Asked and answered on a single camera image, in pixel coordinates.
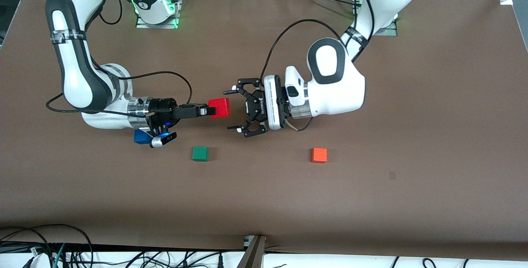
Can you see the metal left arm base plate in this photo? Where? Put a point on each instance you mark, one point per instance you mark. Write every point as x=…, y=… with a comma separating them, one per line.
x=390, y=31

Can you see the metal support strut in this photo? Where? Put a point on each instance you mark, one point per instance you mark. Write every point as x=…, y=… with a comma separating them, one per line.
x=253, y=255

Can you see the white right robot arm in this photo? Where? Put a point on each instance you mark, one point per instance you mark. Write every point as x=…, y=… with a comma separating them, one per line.
x=74, y=78

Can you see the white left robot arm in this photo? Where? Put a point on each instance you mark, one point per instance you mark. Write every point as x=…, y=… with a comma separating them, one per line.
x=338, y=90

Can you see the green wooden block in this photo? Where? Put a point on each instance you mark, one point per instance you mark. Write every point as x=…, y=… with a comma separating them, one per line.
x=200, y=154

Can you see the red wooden block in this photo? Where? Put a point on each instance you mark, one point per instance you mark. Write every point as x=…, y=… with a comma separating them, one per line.
x=220, y=107

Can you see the orange wooden block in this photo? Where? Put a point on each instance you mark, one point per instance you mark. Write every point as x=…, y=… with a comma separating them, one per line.
x=319, y=155

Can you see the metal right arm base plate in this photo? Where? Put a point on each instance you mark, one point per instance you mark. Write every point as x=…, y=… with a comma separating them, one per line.
x=156, y=25

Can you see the brown table cover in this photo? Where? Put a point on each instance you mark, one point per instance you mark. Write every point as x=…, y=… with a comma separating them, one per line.
x=264, y=185

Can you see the blue wooden block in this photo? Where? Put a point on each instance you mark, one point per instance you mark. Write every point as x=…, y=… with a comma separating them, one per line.
x=140, y=137

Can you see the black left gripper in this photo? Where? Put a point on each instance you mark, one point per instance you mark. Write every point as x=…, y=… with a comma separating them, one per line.
x=253, y=108

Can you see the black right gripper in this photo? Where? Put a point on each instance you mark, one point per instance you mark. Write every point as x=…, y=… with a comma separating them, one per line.
x=162, y=110

